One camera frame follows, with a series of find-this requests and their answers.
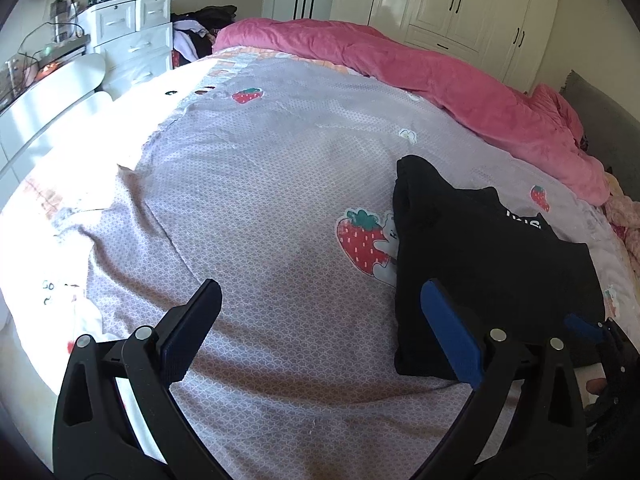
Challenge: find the white drawer chest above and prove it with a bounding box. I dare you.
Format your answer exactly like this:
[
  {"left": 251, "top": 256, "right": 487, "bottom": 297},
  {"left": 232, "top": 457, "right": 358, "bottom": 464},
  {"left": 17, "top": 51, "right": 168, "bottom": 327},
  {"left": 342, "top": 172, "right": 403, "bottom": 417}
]
[{"left": 90, "top": 0, "right": 176, "bottom": 101}]

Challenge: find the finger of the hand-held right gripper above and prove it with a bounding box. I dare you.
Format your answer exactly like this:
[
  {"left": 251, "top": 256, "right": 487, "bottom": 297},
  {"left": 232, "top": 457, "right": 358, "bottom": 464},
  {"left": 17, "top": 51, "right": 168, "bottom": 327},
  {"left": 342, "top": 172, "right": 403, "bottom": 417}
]
[{"left": 564, "top": 314, "right": 607, "bottom": 345}]

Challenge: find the clear water bottle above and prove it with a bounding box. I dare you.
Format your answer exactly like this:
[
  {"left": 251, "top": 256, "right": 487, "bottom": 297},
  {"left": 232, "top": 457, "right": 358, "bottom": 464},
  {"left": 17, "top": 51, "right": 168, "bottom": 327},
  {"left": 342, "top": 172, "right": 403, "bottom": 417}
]
[{"left": 50, "top": 0, "right": 77, "bottom": 42}]

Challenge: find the cluttered glass desk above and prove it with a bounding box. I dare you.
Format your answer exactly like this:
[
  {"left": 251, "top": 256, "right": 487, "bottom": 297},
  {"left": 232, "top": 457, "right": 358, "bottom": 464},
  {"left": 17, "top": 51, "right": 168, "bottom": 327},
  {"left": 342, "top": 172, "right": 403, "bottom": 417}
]
[{"left": 0, "top": 42, "right": 88, "bottom": 111}]

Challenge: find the pile of dark clothes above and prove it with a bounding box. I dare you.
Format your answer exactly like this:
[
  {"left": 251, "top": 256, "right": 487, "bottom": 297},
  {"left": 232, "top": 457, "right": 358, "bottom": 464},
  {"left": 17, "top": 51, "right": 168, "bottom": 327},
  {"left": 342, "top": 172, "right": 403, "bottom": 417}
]
[{"left": 170, "top": 5, "right": 238, "bottom": 68}]

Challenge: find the black sweater with orange cuffs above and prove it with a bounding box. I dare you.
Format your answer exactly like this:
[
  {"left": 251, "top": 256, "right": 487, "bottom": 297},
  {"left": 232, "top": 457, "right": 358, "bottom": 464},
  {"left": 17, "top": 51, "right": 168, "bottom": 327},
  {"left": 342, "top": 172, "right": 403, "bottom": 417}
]
[{"left": 391, "top": 155, "right": 606, "bottom": 378}]

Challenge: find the pink fuzzy cloth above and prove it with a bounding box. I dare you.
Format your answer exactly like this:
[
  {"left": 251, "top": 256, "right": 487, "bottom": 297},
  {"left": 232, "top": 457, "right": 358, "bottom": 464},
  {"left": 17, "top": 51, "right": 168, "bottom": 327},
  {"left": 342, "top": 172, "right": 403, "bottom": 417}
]
[{"left": 602, "top": 192, "right": 640, "bottom": 261}]

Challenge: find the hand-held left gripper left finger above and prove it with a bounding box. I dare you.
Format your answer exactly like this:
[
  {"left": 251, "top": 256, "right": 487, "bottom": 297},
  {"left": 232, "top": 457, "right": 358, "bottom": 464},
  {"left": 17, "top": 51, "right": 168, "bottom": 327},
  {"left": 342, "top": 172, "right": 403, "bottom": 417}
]
[{"left": 52, "top": 277, "right": 236, "bottom": 480}]

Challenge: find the strawberry print bed sheet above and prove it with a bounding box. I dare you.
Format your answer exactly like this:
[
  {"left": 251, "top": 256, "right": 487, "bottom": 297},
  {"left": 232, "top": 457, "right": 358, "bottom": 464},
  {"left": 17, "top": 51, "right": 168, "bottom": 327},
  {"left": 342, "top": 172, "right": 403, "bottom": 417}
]
[{"left": 0, "top": 47, "right": 640, "bottom": 480}]

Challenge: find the pink duvet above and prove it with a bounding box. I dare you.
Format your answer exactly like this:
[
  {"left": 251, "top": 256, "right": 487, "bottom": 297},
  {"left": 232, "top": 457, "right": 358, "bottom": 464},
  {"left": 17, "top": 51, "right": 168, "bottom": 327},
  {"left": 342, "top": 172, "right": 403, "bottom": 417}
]
[{"left": 212, "top": 17, "right": 611, "bottom": 206}]

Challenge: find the white wardrobe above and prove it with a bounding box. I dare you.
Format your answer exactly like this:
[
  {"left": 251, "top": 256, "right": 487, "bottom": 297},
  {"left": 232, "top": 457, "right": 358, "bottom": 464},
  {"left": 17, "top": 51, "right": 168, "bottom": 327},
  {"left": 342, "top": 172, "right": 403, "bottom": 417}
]
[{"left": 330, "top": 0, "right": 563, "bottom": 96}]

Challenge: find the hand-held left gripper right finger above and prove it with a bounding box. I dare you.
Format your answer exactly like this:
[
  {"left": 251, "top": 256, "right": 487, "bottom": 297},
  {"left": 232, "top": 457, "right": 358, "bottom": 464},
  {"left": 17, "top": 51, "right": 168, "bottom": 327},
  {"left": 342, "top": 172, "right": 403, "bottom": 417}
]
[{"left": 415, "top": 278, "right": 587, "bottom": 480}]

